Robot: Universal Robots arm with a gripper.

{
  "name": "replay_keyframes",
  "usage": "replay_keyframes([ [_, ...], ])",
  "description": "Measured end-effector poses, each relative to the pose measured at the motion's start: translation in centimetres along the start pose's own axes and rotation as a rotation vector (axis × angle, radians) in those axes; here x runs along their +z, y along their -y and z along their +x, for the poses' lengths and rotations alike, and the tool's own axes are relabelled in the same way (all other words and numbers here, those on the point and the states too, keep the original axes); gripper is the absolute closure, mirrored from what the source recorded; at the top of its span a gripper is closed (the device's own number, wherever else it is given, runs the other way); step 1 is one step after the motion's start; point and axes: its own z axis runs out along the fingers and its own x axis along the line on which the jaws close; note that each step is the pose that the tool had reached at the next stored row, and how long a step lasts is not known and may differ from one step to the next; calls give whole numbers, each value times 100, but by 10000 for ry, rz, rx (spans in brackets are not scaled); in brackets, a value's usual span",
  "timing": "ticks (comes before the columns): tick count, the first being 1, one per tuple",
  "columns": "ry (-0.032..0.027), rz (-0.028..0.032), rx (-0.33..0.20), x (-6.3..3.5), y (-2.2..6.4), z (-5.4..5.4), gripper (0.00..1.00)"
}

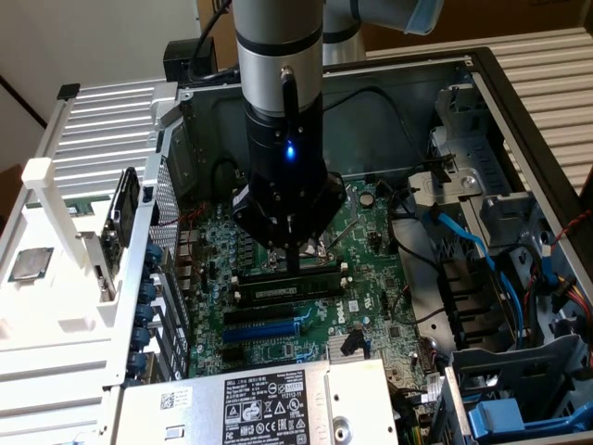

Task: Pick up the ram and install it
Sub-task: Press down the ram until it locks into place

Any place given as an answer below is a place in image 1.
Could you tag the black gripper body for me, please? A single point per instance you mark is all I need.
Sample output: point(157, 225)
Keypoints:
point(287, 194)

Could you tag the green RAM stick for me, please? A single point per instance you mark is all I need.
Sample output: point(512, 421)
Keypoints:
point(85, 206)
point(278, 293)

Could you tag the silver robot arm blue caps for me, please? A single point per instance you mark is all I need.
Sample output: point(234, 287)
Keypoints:
point(278, 46)

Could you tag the RAM slot black clips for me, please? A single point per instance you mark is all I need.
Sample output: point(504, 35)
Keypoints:
point(259, 276)

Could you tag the silver CPU socket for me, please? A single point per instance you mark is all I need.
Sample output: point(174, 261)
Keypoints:
point(274, 256)

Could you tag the thin metal locking lever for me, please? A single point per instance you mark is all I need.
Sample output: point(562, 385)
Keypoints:
point(344, 233)

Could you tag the blue expansion slot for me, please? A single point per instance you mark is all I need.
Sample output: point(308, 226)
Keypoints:
point(259, 332)

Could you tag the silver coin battery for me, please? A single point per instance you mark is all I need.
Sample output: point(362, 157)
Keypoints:
point(367, 199)

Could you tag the green motherboard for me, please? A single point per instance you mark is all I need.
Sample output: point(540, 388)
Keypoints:
point(370, 287)

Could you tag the silver finned heatsink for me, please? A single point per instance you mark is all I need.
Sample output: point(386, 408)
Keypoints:
point(334, 347)

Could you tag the silver rear port block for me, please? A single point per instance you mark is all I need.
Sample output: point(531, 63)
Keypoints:
point(189, 237)

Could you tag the silver network port block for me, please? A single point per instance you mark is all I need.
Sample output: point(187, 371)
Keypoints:
point(186, 256)

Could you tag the silver USB port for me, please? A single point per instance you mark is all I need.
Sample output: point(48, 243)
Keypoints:
point(187, 289)
point(186, 273)

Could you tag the open grey PC case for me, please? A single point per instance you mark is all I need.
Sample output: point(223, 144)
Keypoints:
point(380, 139)

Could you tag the short black expansion slot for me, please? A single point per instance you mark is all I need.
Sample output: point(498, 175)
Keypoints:
point(232, 355)

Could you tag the blue card retention clip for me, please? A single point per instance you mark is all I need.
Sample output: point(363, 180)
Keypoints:
point(138, 363)
point(141, 337)
point(145, 314)
point(147, 293)
point(154, 255)

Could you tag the black graphics card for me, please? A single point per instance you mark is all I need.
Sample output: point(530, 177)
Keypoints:
point(126, 208)

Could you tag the printed cardboard box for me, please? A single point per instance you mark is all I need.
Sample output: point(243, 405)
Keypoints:
point(222, 32)

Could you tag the black box block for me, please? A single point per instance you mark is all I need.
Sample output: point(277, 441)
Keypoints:
point(178, 58)

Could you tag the silver power supply unit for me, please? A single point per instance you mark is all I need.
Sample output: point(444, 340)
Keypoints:
point(194, 417)

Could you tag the grey metal disk bay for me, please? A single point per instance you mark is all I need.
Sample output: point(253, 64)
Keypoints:
point(505, 213)

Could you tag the white parts rack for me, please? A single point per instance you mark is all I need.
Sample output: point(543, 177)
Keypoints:
point(55, 296)

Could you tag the dark grey disk bay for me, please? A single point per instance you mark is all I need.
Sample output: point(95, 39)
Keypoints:
point(509, 366)

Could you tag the black end cap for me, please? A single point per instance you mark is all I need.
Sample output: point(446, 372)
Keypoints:
point(68, 91)

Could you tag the blue plastic disk caddy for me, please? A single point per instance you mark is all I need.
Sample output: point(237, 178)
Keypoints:
point(495, 417)

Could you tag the silver CPU chip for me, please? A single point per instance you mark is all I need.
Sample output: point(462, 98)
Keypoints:
point(32, 264)

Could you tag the plain brown cardboard box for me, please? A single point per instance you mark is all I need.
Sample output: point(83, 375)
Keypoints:
point(509, 18)

